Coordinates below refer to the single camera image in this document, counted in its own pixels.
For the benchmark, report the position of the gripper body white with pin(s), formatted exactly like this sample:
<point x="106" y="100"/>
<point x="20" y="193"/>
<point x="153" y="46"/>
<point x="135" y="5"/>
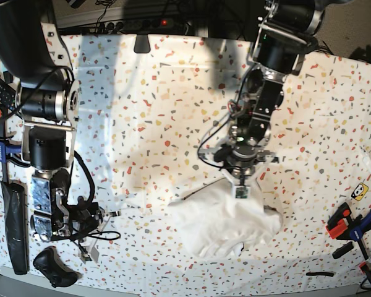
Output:
<point x="88" y="228"/>
<point x="239" y="171"/>

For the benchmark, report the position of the white T-shirt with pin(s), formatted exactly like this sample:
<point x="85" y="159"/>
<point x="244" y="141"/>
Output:
<point x="212" y="224"/>

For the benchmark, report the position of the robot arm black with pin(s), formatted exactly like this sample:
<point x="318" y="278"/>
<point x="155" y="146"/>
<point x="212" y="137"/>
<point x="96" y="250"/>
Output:
<point x="47" y="101"/>
<point x="286" y="34"/>

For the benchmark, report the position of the black game controller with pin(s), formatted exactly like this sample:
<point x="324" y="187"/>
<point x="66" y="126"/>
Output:
<point x="48" y="263"/>

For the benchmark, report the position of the red blue bar clamp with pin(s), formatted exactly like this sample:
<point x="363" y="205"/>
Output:
<point x="342" y="226"/>

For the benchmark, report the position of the yellow cartoon face sticker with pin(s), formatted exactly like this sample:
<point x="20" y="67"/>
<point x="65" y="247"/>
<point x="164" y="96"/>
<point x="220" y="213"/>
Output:
<point x="359" y="192"/>

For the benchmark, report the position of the small black bar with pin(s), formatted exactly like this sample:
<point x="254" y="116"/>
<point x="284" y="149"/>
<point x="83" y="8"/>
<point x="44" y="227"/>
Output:
<point x="340" y="252"/>

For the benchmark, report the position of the terrazzo pattern tablecloth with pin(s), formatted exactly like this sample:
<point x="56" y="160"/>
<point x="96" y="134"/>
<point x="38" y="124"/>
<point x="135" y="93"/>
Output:
<point x="141" y="120"/>

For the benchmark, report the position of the blue black bar clamp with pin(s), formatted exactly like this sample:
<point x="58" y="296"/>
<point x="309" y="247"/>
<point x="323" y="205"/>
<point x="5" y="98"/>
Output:
<point x="9" y="153"/>

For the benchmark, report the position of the black power strip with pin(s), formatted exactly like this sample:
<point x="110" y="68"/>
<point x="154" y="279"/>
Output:
<point x="133" y="25"/>

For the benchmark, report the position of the black TV remote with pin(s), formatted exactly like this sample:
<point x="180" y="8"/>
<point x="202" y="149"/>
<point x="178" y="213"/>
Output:
<point x="7" y="95"/>

